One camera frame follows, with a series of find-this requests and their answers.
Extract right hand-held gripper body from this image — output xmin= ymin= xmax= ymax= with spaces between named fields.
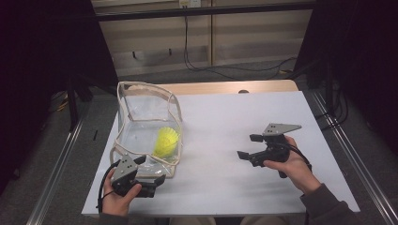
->
xmin=249 ymin=122 xmax=303 ymax=168

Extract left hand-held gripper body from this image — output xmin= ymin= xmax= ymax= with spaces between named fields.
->
xmin=111 ymin=154 xmax=158 ymax=199

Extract clear plastic bag beige trim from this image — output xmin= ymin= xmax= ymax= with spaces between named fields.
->
xmin=109 ymin=81 xmax=184 ymax=180

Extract person's right hand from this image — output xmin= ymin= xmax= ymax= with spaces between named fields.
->
xmin=262 ymin=135 xmax=314 ymax=195

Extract person's left hand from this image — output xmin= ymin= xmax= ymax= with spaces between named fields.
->
xmin=101 ymin=168 xmax=143 ymax=218

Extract white table board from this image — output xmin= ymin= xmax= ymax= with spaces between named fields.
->
xmin=81 ymin=90 xmax=361 ymax=218

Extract wooden table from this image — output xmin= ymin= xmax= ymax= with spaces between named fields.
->
xmin=118 ymin=79 xmax=299 ymax=97

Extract black metal stand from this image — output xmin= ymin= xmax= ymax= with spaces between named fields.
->
xmin=65 ymin=74 xmax=95 ymax=132

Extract black horizontal bar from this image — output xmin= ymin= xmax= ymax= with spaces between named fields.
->
xmin=93 ymin=2 xmax=317 ymax=23

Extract dark curtain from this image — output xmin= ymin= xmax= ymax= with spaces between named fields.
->
xmin=0 ymin=0 xmax=118 ymax=188
xmin=294 ymin=0 xmax=398 ymax=154

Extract right hand-held gripper black cable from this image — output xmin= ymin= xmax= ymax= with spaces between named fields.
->
xmin=280 ymin=142 xmax=314 ymax=173

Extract hand-held gripper black cable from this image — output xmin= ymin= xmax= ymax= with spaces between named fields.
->
xmin=280 ymin=142 xmax=314 ymax=173
xmin=97 ymin=158 xmax=122 ymax=214

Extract left hand-held gripper black cable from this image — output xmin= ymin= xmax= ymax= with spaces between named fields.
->
xmin=97 ymin=158 xmax=122 ymax=214

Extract aluminium floor rail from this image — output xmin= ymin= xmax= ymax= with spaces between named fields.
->
xmin=311 ymin=90 xmax=398 ymax=225
xmin=26 ymin=102 xmax=92 ymax=225

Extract black floor cables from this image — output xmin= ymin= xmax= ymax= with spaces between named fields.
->
xmin=314 ymin=81 xmax=350 ymax=130

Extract yellow floor cable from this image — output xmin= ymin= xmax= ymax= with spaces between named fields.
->
xmin=50 ymin=90 xmax=71 ymax=113

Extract black wall cable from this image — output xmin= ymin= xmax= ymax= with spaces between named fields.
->
xmin=183 ymin=6 xmax=299 ymax=81

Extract white wall socket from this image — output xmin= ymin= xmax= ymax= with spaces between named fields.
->
xmin=178 ymin=0 xmax=202 ymax=8

